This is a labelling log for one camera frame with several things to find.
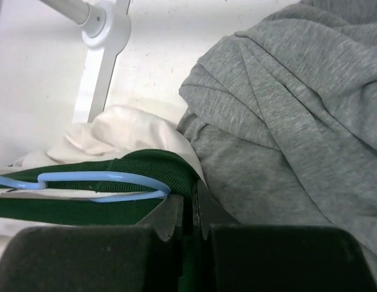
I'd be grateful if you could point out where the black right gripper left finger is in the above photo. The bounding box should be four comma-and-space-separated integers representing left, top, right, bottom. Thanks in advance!
0, 195, 184, 291

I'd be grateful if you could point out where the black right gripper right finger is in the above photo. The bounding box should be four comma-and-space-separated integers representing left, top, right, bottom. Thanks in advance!
193, 181, 377, 291

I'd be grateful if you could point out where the grey t-shirt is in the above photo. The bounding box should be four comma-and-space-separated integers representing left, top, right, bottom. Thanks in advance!
178, 1, 377, 258

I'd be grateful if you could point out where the light blue wire hanger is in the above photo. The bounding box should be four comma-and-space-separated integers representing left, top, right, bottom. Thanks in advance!
0, 171, 171, 203

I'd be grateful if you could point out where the white and green t-shirt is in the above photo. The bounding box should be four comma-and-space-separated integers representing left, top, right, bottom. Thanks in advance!
0, 106, 206, 291

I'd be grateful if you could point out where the white and silver clothes rack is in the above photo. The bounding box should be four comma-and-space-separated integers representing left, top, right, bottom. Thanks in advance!
0, 0, 132, 124

